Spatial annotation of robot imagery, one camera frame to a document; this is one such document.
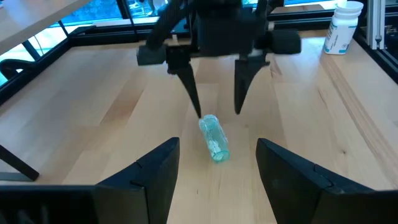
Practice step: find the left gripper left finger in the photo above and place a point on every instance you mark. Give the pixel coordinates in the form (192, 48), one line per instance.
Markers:
(146, 193)

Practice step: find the black aluminium rig frame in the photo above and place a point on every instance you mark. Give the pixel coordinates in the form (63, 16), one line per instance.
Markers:
(102, 35)

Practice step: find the white plastic jar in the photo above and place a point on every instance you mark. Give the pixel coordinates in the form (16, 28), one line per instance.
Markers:
(340, 34)

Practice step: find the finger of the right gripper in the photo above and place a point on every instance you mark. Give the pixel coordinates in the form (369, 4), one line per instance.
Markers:
(188, 81)
(245, 81)

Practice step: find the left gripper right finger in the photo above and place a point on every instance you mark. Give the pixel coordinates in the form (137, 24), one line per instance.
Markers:
(304, 196)

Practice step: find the small green pill bottle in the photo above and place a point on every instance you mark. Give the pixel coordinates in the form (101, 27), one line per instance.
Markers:
(214, 137)

